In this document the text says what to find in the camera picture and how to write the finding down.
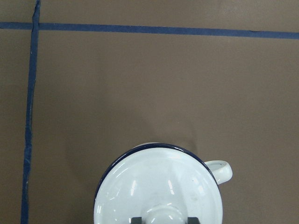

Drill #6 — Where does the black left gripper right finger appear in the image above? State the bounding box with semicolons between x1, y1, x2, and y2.
187;217;199;224

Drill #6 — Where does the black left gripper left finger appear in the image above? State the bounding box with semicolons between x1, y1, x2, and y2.
131;217;142;224

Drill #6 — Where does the white enamel lid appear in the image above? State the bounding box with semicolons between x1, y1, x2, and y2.
93;144;223;224

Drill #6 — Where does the white enamel mug blue rim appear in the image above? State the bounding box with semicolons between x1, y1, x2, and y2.
97;142;233;189

